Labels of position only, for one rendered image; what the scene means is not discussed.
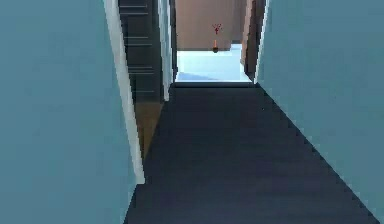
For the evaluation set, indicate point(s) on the red plant in orange vase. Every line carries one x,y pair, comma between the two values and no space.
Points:
215,43

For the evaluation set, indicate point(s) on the dark brown room door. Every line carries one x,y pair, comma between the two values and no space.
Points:
252,40

